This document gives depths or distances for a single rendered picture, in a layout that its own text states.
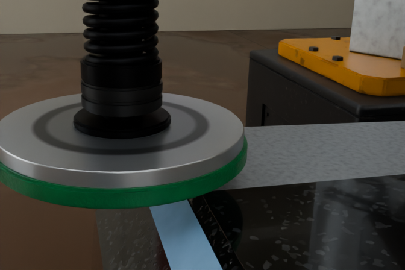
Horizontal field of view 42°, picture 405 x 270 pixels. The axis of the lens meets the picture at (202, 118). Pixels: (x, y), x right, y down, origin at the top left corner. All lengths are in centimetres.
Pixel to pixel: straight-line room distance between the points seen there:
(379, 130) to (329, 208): 23
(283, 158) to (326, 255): 18
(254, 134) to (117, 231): 19
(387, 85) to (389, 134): 51
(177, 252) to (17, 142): 15
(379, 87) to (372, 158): 59
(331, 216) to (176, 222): 13
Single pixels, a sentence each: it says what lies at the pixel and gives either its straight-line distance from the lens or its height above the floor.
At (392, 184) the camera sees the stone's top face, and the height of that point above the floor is 82.
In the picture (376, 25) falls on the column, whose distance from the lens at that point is 139.
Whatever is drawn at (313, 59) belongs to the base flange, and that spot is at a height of 77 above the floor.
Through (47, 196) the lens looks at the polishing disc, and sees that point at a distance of 39.
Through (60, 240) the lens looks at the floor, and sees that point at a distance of 204.
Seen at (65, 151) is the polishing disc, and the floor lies 88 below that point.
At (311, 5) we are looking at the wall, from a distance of 738.
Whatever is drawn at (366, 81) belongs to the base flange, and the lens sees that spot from 117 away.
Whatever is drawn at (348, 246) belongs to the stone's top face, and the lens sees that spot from 41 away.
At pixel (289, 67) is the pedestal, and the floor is 74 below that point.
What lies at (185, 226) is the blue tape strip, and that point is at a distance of 45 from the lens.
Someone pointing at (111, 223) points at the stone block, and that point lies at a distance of 57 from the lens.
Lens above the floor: 103
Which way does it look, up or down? 18 degrees down
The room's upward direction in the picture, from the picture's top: 2 degrees clockwise
